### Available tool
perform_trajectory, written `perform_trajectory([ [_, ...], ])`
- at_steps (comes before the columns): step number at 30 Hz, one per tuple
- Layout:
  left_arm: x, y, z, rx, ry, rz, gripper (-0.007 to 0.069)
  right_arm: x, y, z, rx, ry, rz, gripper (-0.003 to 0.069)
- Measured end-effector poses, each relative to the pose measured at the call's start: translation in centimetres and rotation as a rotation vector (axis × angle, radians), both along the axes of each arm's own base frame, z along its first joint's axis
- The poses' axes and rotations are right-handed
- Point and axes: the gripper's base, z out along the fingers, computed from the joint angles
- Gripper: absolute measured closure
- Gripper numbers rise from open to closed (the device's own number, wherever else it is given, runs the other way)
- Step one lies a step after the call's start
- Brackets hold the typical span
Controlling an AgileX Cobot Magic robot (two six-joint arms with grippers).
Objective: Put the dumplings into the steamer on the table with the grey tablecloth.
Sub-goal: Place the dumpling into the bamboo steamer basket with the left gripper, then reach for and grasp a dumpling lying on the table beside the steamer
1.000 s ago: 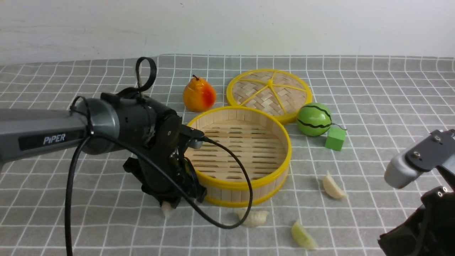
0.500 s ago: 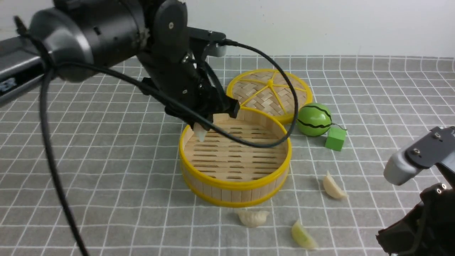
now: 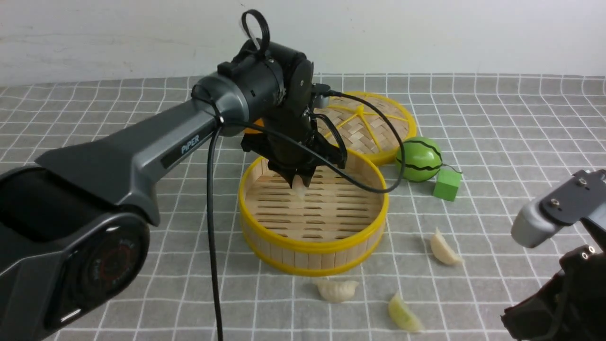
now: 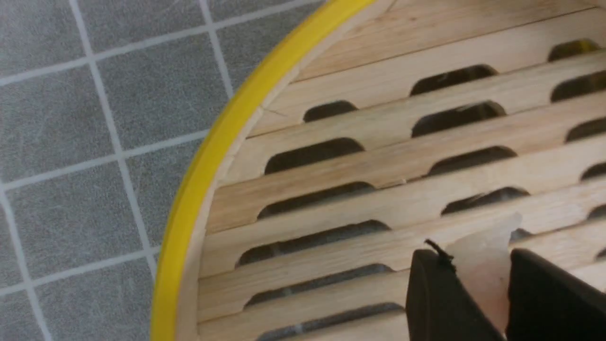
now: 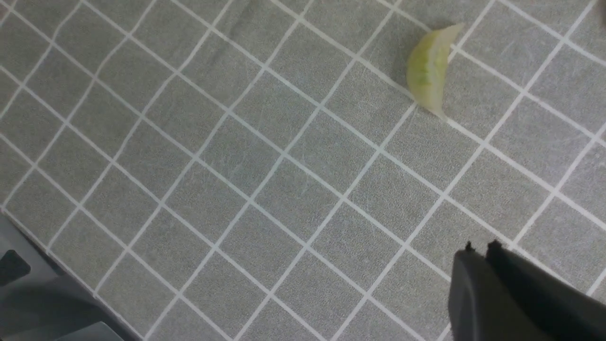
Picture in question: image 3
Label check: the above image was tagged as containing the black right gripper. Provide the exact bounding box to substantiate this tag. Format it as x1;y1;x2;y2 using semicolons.
501;245;606;341

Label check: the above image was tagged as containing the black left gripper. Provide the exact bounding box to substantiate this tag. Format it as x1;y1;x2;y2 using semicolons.
241;95;347;188

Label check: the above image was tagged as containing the pink toy dumpling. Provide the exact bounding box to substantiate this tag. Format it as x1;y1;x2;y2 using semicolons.
292;175;307;199

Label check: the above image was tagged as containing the white pleated toy dumpling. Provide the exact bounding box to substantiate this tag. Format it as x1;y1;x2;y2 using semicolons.
313;279;359;304

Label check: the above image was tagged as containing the white crescent toy dumpling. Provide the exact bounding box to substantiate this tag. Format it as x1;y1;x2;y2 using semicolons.
430;228;463;266

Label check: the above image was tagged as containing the green toy dumpling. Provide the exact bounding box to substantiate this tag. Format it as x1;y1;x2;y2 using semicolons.
388;292;425;333

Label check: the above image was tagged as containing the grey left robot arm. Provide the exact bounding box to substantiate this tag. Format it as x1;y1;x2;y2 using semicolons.
1;40;347;341

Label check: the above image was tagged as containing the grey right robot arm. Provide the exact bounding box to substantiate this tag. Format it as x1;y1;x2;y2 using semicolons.
501;169;606;341

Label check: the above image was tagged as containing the yellow rimmed bamboo steamer tray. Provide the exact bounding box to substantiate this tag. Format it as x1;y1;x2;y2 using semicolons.
238;157;389;277

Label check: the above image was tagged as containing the yellow rimmed woven steamer lid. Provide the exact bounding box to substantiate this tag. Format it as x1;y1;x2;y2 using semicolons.
314;91;417;166

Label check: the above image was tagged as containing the green toy watermelon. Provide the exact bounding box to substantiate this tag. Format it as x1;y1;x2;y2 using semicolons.
395;136;442;183

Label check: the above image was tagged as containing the grey checked tablecloth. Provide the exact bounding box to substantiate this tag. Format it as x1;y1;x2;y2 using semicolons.
0;75;606;341

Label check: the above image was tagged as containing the green wooden cube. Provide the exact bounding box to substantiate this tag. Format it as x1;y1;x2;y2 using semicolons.
433;169;463;202

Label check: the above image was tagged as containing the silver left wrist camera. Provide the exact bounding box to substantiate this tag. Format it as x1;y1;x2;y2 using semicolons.
310;83;331;110

